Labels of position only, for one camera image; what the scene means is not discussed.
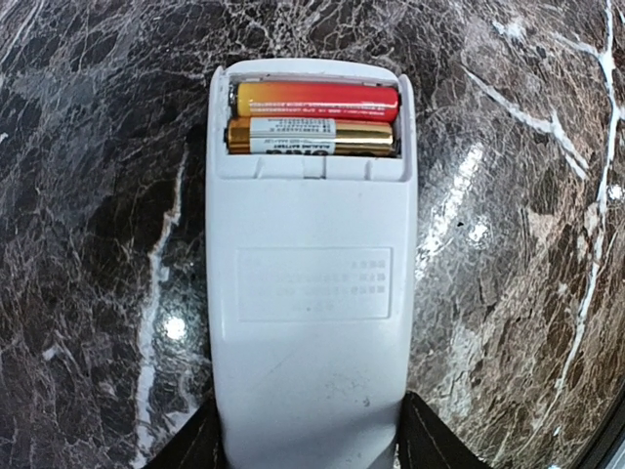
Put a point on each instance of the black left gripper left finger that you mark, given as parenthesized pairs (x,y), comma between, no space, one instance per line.
(198,444)

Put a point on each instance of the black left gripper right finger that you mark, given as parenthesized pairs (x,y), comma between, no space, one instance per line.
(424,441)

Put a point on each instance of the white remote control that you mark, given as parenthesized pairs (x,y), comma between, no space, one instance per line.
(311,270)

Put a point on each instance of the gold AAA battery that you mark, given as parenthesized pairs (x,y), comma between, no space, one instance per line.
(309,136)

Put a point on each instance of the red AAA battery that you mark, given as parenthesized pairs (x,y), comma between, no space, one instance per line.
(314,100)

